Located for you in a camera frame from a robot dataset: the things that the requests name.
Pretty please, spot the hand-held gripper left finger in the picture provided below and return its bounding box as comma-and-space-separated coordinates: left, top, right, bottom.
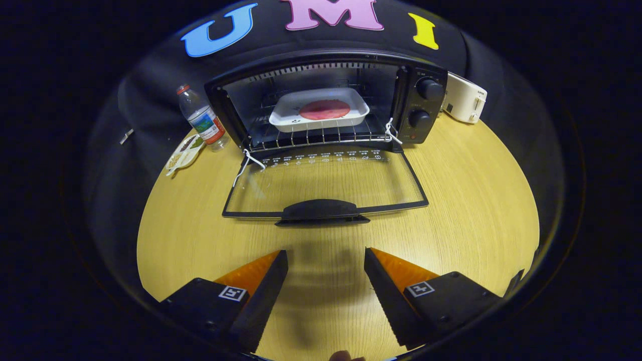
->
159, 250, 289, 354

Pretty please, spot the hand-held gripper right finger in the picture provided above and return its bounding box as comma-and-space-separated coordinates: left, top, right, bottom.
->
364, 247, 504, 350

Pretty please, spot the clear plastic water bottle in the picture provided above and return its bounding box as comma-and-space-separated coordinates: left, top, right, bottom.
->
177, 84, 230, 152

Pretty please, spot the dark angled frame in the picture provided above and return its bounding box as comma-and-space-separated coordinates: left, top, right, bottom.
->
504, 269, 525, 297

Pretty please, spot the white snack packet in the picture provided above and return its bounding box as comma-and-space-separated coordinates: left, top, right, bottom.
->
165, 134, 206, 177

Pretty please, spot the black toaster oven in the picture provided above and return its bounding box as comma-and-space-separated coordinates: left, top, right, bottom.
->
205, 50, 448, 227

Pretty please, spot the white rectangular food tray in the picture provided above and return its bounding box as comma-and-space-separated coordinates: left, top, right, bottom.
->
269, 88, 371, 133

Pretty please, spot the white bread toaster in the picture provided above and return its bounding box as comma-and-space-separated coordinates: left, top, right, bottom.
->
441, 72, 488, 124

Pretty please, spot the round pink meat slice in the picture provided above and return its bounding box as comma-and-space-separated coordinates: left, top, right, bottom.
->
299, 99, 352, 121

